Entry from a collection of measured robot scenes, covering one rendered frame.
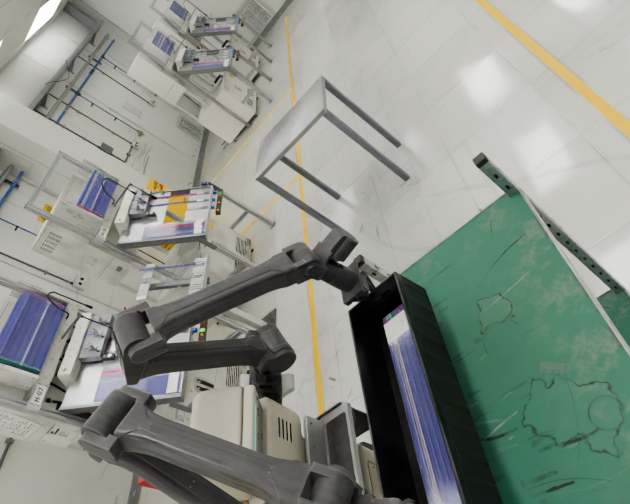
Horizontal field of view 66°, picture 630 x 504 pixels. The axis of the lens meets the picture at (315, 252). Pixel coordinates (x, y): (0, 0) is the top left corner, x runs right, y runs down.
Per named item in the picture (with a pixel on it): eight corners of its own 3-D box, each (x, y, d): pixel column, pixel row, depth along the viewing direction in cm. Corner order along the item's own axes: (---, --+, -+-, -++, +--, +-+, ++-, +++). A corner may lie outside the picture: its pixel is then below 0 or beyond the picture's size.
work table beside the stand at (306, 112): (410, 178, 331) (323, 108, 293) (339, 234, 368) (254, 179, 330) (400, 142, 363) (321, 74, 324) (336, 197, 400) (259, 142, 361)
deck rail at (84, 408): (184, 399, 283) (181, 393, 279) (183, 402, 282) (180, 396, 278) (63, 412, 284) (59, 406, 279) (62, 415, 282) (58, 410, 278)
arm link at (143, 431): (127, 398, 86) (83, 453, 78) (118, 378, 83) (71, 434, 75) (358, 481, 74) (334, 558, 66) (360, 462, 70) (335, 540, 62)
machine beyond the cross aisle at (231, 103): (274, 74, 738) (162, -15, 647) (274, 98, 677) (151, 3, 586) (223, 137, 802) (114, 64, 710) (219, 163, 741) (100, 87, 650)
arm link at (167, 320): (119, 330, 98) (135, 369, 91) (110, 311, 94) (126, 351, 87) (302, 251, 114) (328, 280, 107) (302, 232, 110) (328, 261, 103)
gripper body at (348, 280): (360, 262, 120) (338, 249, 116) (367, 292, 112) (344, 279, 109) (343, 278, 123) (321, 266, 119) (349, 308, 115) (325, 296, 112)
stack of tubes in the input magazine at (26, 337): (67, 305, 316) (24, 288, 303) (39, 372, 278) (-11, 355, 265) (59, 316, 322) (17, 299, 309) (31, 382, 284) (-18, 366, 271)
